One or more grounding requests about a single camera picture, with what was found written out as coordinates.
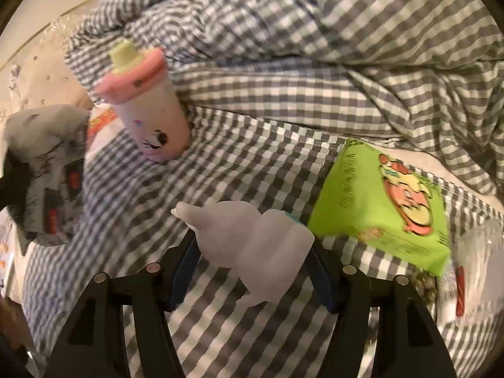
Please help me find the clear plastic bag red label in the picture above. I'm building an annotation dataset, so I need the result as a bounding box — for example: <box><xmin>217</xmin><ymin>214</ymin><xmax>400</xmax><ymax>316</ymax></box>
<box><xmin>433</xmin><ymin>213</ymin><xmax>504</xmax><ymax>324</ymax></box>

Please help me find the cream padded headboard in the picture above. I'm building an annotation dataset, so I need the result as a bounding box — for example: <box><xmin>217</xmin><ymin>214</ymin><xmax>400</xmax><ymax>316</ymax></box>
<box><xmin>0</xmin><ymin>14</ymin><xmax>97</xmax><ymax>113</ymax></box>

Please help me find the dark nut snack packet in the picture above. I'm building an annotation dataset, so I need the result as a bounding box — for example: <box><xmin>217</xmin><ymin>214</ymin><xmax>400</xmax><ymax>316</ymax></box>
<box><xmin>407</xmin><ymin>270</ymin><xmax>439</xmax><ymax>308</ymax></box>

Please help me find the grey printed plastic packet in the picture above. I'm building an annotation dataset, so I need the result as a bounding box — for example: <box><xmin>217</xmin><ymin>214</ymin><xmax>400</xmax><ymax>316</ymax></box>
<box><xmin>21</xmin><ymin>138</ymin><xmax>87</xmax><ymax>247</ymax></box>

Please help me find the orange snack packet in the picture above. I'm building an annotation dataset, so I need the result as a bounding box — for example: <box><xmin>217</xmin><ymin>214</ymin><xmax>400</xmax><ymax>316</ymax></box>
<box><xmin>86</xmin><ymin>107</ymin><xmax>119</xmax><ymax>146</ymax></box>

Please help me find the pink plush cup toy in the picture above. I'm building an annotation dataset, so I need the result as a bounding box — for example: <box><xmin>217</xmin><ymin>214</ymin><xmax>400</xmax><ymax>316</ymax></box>
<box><xmin>94</xmin><ymin>39</ymin><xmax>192</xmax><ymax>164</ymax></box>

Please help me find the grey checkered bed sheet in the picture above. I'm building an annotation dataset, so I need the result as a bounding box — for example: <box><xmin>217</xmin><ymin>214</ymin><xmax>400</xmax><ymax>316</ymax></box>
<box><xmin>21</xmin><ymin>106</ymin><xmax>504</xmax><ymax>378</ymax></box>

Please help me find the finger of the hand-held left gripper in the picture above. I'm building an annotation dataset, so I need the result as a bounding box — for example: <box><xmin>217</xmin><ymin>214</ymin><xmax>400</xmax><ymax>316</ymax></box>
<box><xmin>0</xmin><ymin>157</ymin><xmax>34</xmax><ymax>221</ymax></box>

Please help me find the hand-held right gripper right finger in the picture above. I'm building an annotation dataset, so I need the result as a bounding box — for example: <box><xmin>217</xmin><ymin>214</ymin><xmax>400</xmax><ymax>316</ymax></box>
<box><xmin>308</xmin><ymin>242</ymin><xmax>457</xmax><ymax>378</ymax></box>

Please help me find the green snack packet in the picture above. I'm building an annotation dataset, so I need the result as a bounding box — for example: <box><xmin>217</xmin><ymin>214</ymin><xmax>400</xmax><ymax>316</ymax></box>
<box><xmin>307</xmin><ymin>138</ymin><xmax>451</xmax><ymax>278</ymax></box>

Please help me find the white plush figure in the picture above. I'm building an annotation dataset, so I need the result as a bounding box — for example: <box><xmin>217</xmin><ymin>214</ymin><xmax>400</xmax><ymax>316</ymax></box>
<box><xmin>171</xmin><ymin>199</ymin><xmax>316</xmax><ymax>308</ymax></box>

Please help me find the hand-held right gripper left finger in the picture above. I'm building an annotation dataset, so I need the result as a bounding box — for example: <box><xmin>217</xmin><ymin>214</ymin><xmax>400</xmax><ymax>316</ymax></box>
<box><xmin>43</xmin><ymin>228</ymin><xmax>199</xmax><ymax>378</ymax></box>

